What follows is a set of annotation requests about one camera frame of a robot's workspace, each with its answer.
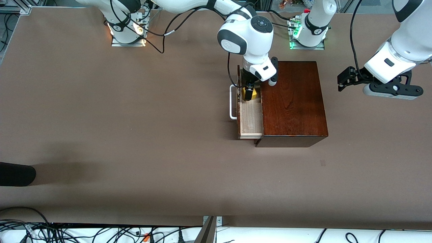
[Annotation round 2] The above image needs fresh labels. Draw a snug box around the yellow cube block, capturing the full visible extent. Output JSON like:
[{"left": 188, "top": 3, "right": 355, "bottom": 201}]
[{"left": 240, "top": 87, "right": 261, "bottom": 100}]

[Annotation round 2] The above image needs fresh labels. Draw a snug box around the wooden drawer with white handle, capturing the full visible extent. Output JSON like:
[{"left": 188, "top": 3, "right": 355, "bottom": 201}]
[{"left": 230, "top": 65, "right": 264, "bottom": 139}]

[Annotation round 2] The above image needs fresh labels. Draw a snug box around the dark brown wooden cabinet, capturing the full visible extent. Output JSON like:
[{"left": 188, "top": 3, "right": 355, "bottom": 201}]
[{"left": 254, "top": 61, "right": 329, "bottom": 148}]

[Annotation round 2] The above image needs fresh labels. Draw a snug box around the black rounded cylinder object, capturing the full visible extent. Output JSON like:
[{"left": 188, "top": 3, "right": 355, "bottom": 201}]
[{"left": 0, "top": 162, "right": 36, "bottom": 187}]

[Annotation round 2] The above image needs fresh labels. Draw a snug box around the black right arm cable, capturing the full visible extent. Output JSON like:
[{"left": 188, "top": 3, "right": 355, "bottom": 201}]
[{"left": 110, "top": 0, "right": 238, "bottom": 89}]

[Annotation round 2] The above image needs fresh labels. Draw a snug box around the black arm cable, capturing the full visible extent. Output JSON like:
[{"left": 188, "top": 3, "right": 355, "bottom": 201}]
[
  {"left": 350, "top": 0, "right": 370, "bottom": 80},
  {"left": 110, "top": 0, "right": 238, "bottom": 89}
]

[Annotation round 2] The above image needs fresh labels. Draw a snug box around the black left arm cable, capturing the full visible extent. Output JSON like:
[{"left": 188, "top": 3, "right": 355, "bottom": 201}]
[{"left": 350, "top": 0, "right": 370, "bottom": 80}]

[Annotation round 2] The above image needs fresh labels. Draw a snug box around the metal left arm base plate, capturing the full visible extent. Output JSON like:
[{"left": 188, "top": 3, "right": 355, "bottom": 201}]
[{"left": 289, "top": 19, "right": 325, "bottom": 50}]

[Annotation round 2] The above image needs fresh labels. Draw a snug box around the black cable on table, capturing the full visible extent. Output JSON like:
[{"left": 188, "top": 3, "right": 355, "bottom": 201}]
[{"left": 268, "top": 9, "right": 301, "bottom": 30}]

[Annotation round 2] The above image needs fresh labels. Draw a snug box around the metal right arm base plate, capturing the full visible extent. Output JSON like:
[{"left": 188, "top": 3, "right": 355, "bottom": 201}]
[{"left": 111, "top": 13, "right": 146, "bottom": 47}]

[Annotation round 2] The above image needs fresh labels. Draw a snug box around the grey metal bracket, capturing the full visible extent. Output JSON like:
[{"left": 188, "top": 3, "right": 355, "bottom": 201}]
[{"left": 194, "top": 216, "right": 223, "bottom": 243}]

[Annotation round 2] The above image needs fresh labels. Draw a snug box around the black looped cable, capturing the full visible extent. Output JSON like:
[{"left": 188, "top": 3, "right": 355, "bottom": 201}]
[{"left": 0, "top": 207, "right": 51, "bottom": 233}]

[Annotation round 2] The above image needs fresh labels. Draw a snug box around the aluminium frame rail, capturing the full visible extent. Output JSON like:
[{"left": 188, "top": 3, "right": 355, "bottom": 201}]
[{"left": 0, "top": 4, "right": 33, "bottom": 15}]

